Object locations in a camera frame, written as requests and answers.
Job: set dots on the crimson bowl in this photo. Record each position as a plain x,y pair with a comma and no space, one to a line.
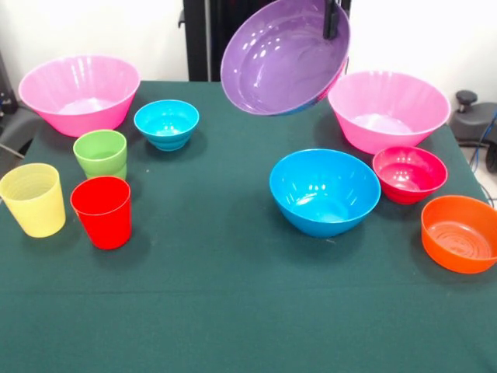
407,171

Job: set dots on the green cup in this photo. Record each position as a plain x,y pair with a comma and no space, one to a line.
99,151

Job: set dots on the dark green tablecloth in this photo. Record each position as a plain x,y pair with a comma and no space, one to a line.
217,291

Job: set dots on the large pink bowl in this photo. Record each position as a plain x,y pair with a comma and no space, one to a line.
85,122
388,138

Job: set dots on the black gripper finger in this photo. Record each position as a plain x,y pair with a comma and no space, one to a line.
331,23

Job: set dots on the red cup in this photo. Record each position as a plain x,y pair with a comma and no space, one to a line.
105,221

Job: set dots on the yellow cup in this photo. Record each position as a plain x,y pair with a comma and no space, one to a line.
35,210

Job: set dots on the large blue bowl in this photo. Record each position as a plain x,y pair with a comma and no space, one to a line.
322,186

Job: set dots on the black rounded floor base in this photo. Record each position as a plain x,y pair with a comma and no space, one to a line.
471,120

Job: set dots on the small blue bowl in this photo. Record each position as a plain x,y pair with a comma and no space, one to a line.
167,120

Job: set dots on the dark grey chair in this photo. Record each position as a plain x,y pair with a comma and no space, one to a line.
15,128

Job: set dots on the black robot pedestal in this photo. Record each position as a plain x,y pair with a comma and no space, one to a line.
202,39

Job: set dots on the orange bowl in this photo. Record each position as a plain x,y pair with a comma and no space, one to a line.
458,233

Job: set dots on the purple bowl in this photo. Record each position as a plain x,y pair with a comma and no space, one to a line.
279,70

